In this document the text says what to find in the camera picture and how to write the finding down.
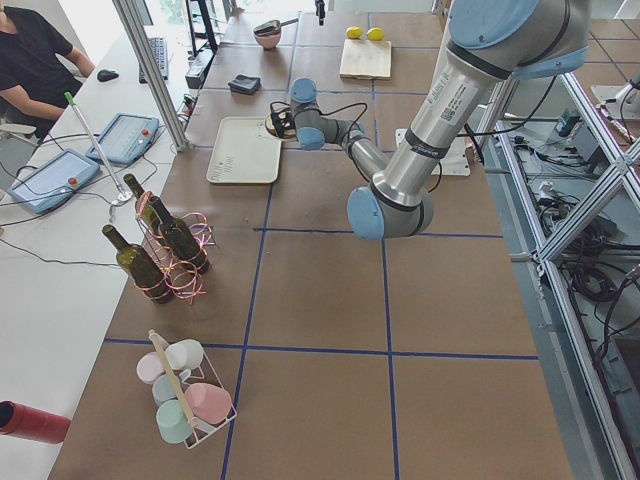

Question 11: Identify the grey folded cloth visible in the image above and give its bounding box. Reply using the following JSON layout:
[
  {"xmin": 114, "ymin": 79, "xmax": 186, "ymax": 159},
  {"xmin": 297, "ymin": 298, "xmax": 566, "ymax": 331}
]
[{"xmin": 227, "ymin": 74, "xmax": 261, "ymax": 95}]

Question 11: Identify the aluminium frame post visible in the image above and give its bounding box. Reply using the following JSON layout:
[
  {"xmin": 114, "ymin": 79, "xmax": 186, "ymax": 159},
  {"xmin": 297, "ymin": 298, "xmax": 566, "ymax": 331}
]
[{"xmin": 112, "ymin": 0, "xmax": 190, "ymax": 152}]

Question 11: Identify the pink bowl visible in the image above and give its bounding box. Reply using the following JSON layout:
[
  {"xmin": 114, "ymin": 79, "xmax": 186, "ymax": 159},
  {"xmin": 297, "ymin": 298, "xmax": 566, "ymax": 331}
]
[{"xmin": 253, "ymin": 31, "xmax": 281, "ymax": 50}]

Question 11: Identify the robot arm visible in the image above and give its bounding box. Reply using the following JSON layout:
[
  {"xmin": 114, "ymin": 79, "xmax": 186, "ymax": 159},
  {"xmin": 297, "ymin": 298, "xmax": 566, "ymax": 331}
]
[{"xmin": 266, "ymin": 1, "xmax": 591, "ymax": 240}]

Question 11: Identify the mint green cup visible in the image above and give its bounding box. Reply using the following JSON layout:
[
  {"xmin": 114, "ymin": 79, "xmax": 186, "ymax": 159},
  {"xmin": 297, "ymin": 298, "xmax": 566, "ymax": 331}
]
[{"xmin": 155, "ymin": 399, "xmax": 193, "ymax": 444}]

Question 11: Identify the grey blue cup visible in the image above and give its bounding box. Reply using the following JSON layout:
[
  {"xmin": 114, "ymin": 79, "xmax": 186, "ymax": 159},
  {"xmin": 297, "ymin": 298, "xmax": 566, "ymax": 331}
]
[{"xmin": 152, "ymin": 374, "xmax": 177, "ymax": 406}]

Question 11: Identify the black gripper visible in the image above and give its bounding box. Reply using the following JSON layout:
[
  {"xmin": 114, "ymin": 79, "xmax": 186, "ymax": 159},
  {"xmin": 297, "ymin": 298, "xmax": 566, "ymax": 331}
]
[{"xmin": 269, "ymin": 0, "xmax": 326, "ymax": 138}]

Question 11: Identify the white stick green tip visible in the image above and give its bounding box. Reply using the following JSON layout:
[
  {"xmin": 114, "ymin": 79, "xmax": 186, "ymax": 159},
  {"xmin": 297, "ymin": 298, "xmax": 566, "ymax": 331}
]
[{"xmin": 64, "ymin": 91, "xmax": 133, "ymax": 207}]

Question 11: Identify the black keyboard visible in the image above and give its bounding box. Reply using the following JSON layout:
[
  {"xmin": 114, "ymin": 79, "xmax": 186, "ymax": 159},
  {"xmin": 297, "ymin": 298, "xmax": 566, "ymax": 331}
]
[{"xmin": 147, "ymin": 37, "xmax": 169, "ymax": 80}]

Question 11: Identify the light pink cup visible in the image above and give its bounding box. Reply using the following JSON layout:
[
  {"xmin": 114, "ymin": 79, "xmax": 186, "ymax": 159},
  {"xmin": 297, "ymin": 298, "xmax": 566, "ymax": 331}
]
[{"xmin": 136, "ymin": 352, "xmax": 165, "ymax": 385}]

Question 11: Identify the metal scoop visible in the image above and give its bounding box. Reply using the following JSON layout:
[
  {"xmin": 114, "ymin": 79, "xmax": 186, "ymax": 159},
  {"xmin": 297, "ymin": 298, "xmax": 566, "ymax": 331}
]
[{"xmin": 253, "ymin": 18, "xmax": 298, "ymax": 36}]

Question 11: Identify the black computer mouse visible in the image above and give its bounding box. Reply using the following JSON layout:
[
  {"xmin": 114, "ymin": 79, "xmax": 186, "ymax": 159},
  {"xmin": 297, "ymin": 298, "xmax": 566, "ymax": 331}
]
[{"xmin": 96, "ymin": 69, "xmax": 119, "ymax": 83}]

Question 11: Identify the blue teach pendant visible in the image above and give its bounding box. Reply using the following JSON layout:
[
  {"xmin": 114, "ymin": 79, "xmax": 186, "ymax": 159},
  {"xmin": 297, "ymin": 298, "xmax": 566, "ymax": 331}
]
[
  {"xmin": 97, "ymin": 113, "xmax": 160, "ymax": 165},
  {"xmin": 7, "ymin": 149, "xmax": 99, "ymax": 214}
]

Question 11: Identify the red cylinder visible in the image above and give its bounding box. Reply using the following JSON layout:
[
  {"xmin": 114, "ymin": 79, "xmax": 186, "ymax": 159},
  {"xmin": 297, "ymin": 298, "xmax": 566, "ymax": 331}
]
[{"xmin": 1, "ymin": 401, "xmax": 71, "ymax": 444}]

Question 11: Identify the white round plate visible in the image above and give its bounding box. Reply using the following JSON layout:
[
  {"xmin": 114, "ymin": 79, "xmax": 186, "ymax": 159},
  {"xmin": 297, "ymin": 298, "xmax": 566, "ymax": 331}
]
[{"xmin": 265, "ymin": 112, "xmax": 297, "ymax": 142}]

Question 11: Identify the yellow lemon half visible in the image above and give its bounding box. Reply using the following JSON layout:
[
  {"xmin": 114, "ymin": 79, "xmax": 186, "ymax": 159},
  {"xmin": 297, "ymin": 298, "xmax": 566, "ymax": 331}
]
[
  {"xmin": 366, "ymin": 27, "xmax": 385, "ymax": 41},
  {"xmin": 346, "ymin": 26, "xmax": 363, "ymax": 40}
]

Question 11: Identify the copper wire bottle rack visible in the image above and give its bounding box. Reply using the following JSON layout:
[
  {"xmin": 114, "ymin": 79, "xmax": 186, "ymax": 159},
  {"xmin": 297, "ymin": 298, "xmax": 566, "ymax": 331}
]
[{"xmin": 136, "ymin": 212, "xmax": 217, "ymax": 304}]

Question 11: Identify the cream bear serving tray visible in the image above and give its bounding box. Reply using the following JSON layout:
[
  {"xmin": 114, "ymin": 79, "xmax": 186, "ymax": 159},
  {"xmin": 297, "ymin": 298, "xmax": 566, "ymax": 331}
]
[{"xmin": 206, "ymin": 116, "xmax": 281, "ymax": 184}]

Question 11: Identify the white cup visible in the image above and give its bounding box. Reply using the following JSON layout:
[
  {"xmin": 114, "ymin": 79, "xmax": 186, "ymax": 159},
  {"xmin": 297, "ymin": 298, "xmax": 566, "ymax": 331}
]
[{"xmin": 165, "ymin": 339, "xmax": 204, "ymax": 371}]

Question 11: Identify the wooden cutting board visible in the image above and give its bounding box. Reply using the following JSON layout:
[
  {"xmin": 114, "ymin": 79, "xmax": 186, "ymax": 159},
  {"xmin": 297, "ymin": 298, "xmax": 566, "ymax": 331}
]
[{"xmin": 339, "ymin": 39, "xmax": 392, "ymax": 80}]

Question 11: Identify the person in black shirt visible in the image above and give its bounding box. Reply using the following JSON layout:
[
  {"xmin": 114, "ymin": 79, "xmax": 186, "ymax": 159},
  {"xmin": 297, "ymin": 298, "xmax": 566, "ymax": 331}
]
[{"xmin": 1, "ymin": 5, "xmax": 95, "ymax": 139}]

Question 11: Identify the dark green wine bottle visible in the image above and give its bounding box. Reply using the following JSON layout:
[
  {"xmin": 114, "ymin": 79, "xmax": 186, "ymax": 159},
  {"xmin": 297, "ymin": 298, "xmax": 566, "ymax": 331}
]
[{"xmin": 102, "ymin": 224, "xmax": 173, "ymax": 304}]

